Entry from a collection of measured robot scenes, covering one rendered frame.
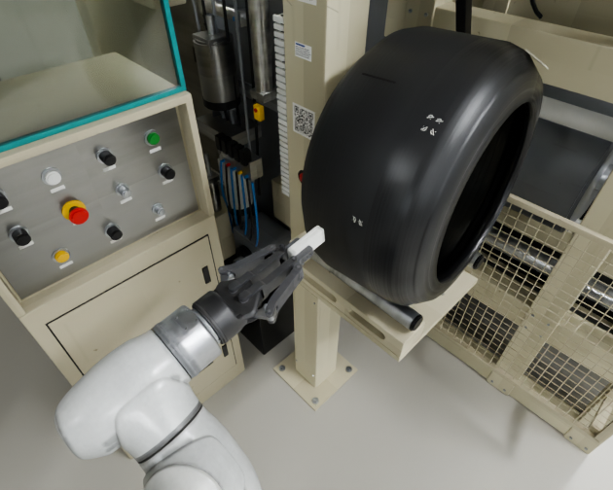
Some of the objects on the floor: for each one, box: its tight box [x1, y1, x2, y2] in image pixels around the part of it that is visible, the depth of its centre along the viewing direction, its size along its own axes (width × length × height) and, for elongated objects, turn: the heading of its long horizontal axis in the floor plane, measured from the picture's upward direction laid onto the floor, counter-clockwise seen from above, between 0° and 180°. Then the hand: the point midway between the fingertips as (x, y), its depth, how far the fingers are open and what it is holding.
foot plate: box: [273, 351, 358, 411], centre depth 185 cm, size 27×27×2 cm
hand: (306, 245), depth 68 cm, fingers closed
